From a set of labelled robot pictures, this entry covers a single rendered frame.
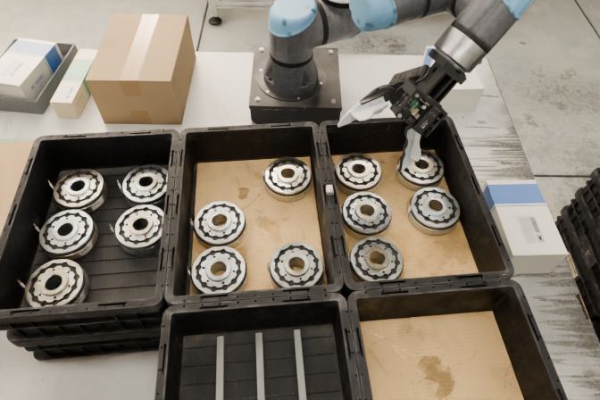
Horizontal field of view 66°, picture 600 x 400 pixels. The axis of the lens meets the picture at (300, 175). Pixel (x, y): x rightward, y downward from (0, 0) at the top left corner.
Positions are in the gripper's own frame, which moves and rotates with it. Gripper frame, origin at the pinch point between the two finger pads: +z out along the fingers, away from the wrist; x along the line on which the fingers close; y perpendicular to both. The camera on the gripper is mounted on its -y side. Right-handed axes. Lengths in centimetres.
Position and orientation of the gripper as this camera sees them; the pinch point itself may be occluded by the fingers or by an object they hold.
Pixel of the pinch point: (368, 148)
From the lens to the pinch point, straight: 85.7
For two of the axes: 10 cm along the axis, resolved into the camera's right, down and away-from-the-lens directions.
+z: -5.9, 7.3, 3.5
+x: 8.1, 5.1, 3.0
